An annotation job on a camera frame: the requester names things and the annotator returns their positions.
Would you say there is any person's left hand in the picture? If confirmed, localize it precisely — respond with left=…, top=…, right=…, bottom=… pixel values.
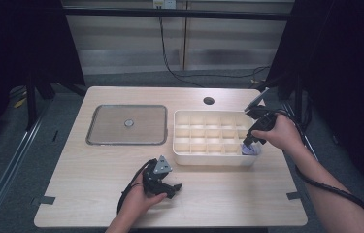
left=120, top=176, right=168, bottom=222

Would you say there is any black horizontal bar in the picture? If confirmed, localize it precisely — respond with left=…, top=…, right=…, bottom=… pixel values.
left=61, top=7, right=295, bottom=22

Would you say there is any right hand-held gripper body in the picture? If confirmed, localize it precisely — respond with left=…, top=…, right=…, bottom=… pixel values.
left=243, top=87, right=280, bottom=133

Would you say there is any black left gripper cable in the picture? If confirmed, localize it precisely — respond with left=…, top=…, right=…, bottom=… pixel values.
left=116, top=158, right=153, bottom=216

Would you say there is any white divided storage box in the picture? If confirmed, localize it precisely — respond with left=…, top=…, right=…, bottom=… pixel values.
left=172, top=109, right=263, bottom=167

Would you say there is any metal floor rail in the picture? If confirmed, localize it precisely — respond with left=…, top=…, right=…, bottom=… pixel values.
left=281, top=101, right=359, bottom=233
left=0, top=96, right=53, bottom=233

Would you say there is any black wall cable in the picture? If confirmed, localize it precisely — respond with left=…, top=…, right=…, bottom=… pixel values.
left=157, top=8, right=271, bottom=89

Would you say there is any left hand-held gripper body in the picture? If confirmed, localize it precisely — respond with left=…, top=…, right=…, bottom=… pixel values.
left=142, top=155, right=174, bottom=196

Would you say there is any person's right hand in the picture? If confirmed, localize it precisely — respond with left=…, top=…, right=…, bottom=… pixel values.
left=250, top=114, right=304, bottom=151

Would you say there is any white wall socket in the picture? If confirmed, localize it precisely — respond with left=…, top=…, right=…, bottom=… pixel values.
left=152, top=0, right=177, bottom=10

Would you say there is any light purple sock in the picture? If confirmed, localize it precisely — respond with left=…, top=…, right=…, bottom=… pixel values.
left=241, top=144, right=262, bottom=157

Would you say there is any black metal stand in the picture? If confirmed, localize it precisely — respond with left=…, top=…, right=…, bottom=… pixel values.
left=24, top=72, right=39, bottom=131

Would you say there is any dark curtain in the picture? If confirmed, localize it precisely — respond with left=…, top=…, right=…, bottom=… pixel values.
left=265, top=0, right=364, bottom=202
left=0, top=0, right=86, bottom=156

